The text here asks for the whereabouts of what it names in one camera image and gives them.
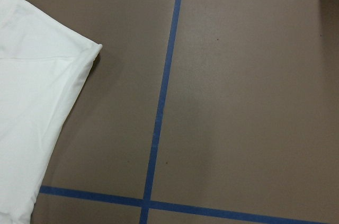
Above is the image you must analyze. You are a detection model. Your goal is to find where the white long-sleeve printed shirt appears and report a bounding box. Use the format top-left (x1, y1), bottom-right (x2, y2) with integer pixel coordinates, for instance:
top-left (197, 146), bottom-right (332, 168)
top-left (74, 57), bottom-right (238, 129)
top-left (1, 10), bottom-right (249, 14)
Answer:
top-left (1, 0), bottom-right (102, 223)

